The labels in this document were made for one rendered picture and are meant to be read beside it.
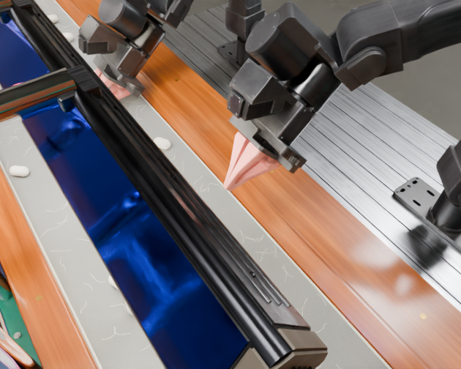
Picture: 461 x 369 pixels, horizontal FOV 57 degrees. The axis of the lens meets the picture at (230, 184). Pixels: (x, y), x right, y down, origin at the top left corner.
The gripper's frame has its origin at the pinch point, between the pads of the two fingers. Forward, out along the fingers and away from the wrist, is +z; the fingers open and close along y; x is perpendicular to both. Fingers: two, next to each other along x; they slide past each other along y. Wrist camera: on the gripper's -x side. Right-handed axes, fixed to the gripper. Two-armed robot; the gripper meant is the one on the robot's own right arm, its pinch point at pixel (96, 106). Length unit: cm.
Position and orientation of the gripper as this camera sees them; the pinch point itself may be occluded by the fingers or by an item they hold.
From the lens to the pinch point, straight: 89.8
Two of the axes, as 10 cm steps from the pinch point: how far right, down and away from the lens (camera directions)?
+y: 5.8, 6.2, -5.3
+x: 5.3, 2.1, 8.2
